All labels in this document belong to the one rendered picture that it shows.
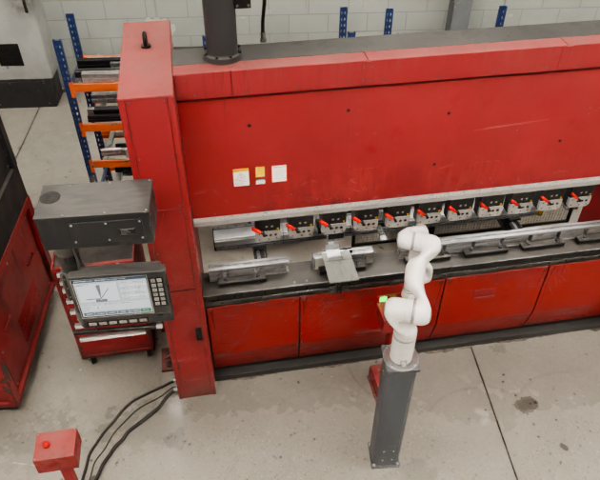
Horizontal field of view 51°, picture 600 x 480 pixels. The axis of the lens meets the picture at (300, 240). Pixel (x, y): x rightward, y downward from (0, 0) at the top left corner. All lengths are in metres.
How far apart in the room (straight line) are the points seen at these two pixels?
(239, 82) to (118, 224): 0.90
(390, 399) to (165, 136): 1.84
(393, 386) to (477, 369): 1.39
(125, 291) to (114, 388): 1.61
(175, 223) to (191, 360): 1.15
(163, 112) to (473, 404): 2.87
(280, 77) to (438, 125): 0.94
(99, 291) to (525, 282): 2.80
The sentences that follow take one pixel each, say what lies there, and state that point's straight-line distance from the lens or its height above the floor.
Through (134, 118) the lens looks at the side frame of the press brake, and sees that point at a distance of 3.03.
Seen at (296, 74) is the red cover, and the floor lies 2.25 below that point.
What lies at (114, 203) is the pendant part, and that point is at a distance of 2.94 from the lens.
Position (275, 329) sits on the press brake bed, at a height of 0.49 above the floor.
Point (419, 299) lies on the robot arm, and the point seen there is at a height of 1.43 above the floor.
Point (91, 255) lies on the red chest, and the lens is 4.18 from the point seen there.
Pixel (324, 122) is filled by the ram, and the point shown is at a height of 1.96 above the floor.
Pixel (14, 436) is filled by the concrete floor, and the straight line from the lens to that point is 4.69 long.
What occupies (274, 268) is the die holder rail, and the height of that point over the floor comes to 0.93.
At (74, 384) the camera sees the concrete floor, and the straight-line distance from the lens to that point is 4.80.
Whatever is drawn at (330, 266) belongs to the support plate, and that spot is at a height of 1.00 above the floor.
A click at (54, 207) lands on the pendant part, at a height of 1.95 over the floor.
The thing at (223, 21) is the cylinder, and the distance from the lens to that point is 3.12.
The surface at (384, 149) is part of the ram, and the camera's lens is 3.56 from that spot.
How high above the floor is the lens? 3.70
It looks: 42 degrees down
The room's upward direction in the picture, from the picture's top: straight up
